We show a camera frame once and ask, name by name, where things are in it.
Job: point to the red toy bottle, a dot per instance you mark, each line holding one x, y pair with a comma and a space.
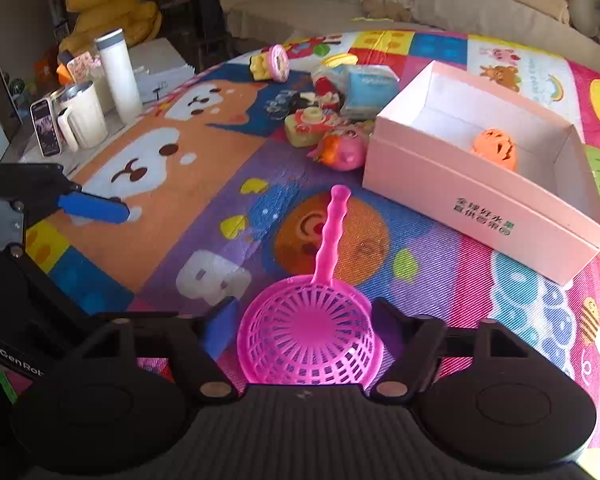
326, 87

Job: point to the blue tissue packet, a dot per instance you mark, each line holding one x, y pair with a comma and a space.
367, 90

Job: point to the pink round fish toy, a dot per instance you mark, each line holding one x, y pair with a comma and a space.
345, 152

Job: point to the yellow pink round toy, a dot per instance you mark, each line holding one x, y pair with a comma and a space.
275, 62

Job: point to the orange hollow toy ball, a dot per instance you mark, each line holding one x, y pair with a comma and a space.
495, 150

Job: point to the yellow toy lid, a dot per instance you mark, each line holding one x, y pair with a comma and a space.
340, 60

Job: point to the green striped ball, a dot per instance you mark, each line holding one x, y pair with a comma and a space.
16, 86

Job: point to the pink floral card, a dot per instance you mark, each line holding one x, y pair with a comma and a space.
82, 67

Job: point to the pink plastic strainer scoop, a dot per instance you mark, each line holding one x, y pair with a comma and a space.
305, 335

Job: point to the smartphone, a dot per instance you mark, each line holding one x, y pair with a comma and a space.
46, 127

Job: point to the white desktop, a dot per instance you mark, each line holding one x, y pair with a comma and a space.
115, 133

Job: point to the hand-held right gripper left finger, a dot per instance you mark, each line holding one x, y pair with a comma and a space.
219, 322

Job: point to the pink cardboard box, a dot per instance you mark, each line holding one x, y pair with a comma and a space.
480, 210

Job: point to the yellow cushioned chair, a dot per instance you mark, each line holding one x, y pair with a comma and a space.
110, 5

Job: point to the brown plush toy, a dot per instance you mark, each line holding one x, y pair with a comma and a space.
386, 10

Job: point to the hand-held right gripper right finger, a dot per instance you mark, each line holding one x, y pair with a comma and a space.
386, 317

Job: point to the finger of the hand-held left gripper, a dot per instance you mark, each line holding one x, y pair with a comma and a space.
95, 208

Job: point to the beige sofa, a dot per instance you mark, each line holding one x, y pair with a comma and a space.
290, 5

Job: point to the colourful printed play mat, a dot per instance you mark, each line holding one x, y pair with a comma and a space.
190, 200

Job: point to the white thermos bottle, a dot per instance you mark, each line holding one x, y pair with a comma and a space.
120, 80

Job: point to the glass jar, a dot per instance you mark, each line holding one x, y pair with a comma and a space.
99, 90

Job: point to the orange toy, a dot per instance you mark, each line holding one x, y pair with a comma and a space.
64, 72

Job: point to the black toy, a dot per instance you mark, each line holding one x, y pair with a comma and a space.
300, 102

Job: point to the clear plastic toy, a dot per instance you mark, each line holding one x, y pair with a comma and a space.
277, 105

